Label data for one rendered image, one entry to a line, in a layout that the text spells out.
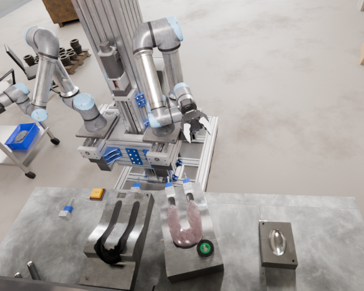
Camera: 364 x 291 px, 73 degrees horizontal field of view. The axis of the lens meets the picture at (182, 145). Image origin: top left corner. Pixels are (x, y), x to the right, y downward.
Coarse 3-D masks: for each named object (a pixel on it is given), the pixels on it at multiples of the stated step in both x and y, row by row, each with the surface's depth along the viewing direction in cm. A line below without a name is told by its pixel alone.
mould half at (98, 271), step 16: (112, 192) 148; (128, 192) 146; (144, 192) 144; (112, 208) 140; (128, 208) 139; (144, 208) 137; (144, 224) 133; (96, 240) 124; (112, 240) 123; (128, 240) 122; (144, 240) 133; (96, 256) 123; (128, 256) 117; (96, 272) 120; (112, 272) 119; (128, 272) 118; (112, 288) 115; (128, 288) 113
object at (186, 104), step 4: (184, 100) 91; (188, 100) 91; (180, 104) 92; (184, 104) 91; (188, 104) 91; (192, 104) 92; (184, 108) 93; (188, 108) 94; (192, 108) 96; (184, 112) 98
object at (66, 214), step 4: (72, 200) 155; (64, 208) 151; (68, 208) 150; (72, 208) 153; (60, 212) 148; (64, 212) 147; (68, 212) 148; (60, 216) 146; (64, 216) 146; (68, 216) 148
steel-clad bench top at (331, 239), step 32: (32, 192) 169; (64, 192) 165; (32, 224) 151; (64, 224) 148; (96, 224) 145; (160, 224) 139; (224, 224) 133; (256, 224) 131; (320, 224) 126; (352, 224) 123; (0, 256) 140; (32, 256) 137; (64, 256) 134; (160, 256) 127; (224, 256) 122; (256, 256) 120; (320, 256) 116; (352, 256) 114; (160, 288) 117; (192, 288) 114; (224, 288) 113; (256, 288) 111; (288, 288) 109; (320, 288) 107; (352, 288) 105
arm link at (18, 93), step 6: (18, 84) 135; (6, 90) 132; (12, 90) 133; (18, 90) 134; (24, 90) 136; (12, 96) 133; (18, 96) 135; (24, 96) 138; (12, 102) 134; (18, 102) 137
